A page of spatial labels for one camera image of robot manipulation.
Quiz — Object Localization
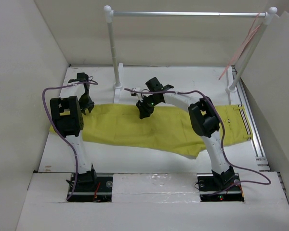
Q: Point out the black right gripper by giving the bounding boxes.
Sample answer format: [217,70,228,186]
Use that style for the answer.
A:
[136,94,161,119]

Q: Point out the yellow trousers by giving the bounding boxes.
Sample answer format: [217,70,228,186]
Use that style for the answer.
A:
[49,103,253,161]

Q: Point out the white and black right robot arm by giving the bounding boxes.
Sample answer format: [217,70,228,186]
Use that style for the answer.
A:
[131,77,235,191]

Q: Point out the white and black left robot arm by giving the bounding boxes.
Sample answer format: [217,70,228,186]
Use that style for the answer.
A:
[50,72,98,191]

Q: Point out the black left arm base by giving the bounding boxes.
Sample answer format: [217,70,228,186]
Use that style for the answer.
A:
[67,175,113,203]

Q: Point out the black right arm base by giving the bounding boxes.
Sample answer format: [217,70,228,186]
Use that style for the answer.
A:
[194,174,245,202]

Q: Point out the white and silver clothes rack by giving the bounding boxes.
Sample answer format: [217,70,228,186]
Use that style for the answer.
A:
[104,5,277,103]

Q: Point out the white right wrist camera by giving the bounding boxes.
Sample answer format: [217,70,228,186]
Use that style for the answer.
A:
[130,88,144,97]

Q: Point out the pink wire hanger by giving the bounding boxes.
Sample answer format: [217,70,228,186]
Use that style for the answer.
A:
[218,13,260,80]

